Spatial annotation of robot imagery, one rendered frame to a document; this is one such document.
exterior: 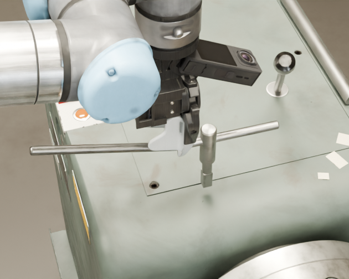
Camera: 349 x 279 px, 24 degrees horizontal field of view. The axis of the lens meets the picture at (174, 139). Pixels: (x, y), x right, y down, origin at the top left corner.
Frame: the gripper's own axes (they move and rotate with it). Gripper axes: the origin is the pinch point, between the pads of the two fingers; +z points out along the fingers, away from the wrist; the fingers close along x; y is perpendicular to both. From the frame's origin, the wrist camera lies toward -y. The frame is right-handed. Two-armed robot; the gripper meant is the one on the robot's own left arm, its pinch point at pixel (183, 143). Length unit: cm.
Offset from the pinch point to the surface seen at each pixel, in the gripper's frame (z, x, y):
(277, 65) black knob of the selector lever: -2.2, -8.5, -16.4
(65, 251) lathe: 83, -45, 15
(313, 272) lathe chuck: 13.4, 16.1, -13.7
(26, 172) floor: 137, -118, 19
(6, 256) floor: 137, -86, 31
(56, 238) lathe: 83, -49, 16
